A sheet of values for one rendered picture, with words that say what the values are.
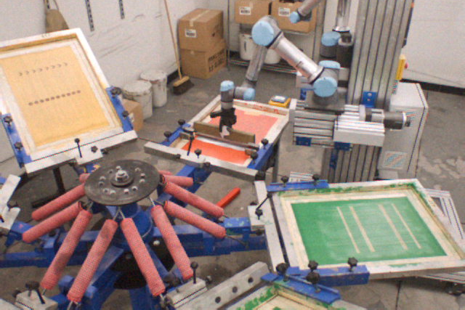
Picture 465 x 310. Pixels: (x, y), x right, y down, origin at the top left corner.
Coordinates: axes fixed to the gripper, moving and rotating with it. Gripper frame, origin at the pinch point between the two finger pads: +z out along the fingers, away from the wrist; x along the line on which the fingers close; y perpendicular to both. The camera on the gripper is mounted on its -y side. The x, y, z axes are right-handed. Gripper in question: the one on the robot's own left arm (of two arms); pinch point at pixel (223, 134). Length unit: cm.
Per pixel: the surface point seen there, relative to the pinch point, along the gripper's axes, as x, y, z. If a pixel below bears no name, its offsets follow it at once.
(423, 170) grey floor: 168, 130, 96
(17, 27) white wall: 32, -200, -29
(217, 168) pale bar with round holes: -34.8, 13.3, -1.3
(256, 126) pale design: 25.3, 12.2, 4.4
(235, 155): -11.3, 13.6, 4.6
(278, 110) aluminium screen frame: 47, 19, 1
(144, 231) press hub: -95, 9, -7
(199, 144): -8.9, -12.0, 5.2
